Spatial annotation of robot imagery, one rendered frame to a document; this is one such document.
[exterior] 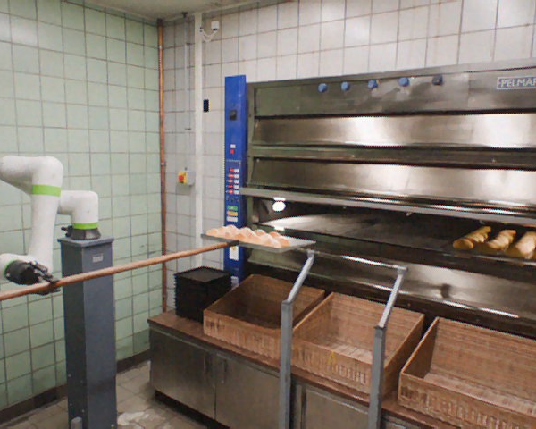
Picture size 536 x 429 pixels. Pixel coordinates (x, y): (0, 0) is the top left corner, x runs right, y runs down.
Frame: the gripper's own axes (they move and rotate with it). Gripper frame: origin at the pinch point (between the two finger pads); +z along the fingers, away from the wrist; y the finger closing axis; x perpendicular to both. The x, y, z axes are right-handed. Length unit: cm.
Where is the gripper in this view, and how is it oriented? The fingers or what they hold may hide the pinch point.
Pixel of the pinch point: (51, 284)
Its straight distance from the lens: 185.1
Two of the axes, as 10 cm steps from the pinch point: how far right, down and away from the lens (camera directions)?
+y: -0.2, 9.9, 1.6
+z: 7.9, 1.2, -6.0
